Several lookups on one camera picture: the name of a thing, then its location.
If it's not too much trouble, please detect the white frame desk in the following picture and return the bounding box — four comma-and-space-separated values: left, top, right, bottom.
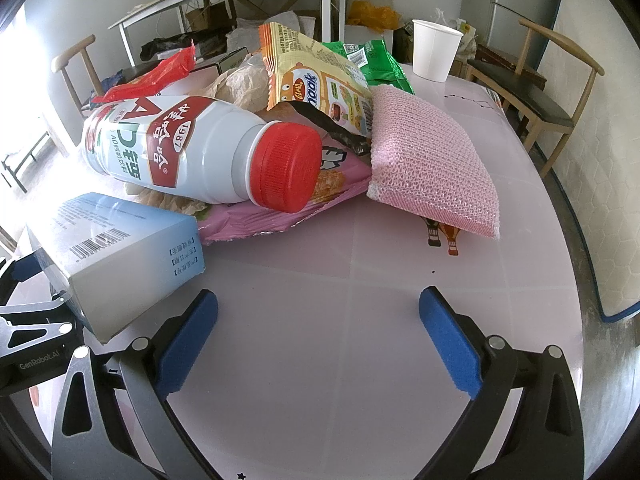
107, 0, 351, 68

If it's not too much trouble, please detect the white paper cup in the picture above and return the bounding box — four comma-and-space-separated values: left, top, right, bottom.
411, 19, 465, 83

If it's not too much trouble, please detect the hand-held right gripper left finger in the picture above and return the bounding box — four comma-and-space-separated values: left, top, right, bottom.
52, 289, 219, 480

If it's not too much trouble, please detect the yellow snack packet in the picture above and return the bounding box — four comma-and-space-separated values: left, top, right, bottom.
257, 22, 375, 137

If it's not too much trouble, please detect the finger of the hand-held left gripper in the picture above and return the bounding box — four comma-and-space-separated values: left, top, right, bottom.
0, 249, 45, 307
0, 294, 76, 359

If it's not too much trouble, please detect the pink snack packet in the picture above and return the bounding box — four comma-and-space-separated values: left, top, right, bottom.
197, 125, 373, 246

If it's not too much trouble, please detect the cardboard box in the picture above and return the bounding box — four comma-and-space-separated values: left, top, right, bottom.
185, 2, 236, 33

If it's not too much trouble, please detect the grey box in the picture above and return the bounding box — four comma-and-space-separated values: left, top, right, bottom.
191, 47, 251, 77

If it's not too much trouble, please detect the red wrapper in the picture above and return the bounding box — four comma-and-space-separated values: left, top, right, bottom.
91, 40, 197, 106

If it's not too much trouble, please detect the orange plastic bag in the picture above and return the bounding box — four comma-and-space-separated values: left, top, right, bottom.
347, 0, 403, 28

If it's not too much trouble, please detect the pink mesh sponge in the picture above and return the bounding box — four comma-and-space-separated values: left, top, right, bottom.
366, 85, 502, 241

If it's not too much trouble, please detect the black wrapper strip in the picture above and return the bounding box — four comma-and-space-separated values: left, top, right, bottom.
287, 101, 372, 156

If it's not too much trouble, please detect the light blue carton box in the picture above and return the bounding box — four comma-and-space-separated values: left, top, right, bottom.
25, 191, 206, 345

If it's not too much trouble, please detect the crumpled paper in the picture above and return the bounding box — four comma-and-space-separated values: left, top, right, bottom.
207, 55, 273, 111

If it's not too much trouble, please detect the white plastic bag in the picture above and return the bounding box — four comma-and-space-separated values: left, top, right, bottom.
227, 10, 321, 56

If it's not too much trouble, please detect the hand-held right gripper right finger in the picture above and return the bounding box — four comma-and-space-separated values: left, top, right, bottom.
419, 286, 583, 480

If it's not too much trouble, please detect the wooden chair with dark seat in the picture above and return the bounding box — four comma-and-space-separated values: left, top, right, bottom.
465, 17, 603, 176

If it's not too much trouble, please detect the white bottle with red cap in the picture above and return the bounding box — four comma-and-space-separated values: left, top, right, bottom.
80, 95, 323, 213

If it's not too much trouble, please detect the plain wooden chair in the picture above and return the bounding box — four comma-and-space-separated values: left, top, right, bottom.
51, 35, 108, 111

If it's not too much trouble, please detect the black cloth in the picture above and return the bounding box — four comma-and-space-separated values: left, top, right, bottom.
140, 37, 193, 61

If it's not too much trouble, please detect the grey refrigerator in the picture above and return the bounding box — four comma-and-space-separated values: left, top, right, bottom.
487, 0, 568, 56

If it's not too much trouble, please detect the large green snack packet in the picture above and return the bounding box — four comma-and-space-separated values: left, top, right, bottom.
320, 39, 416, 96

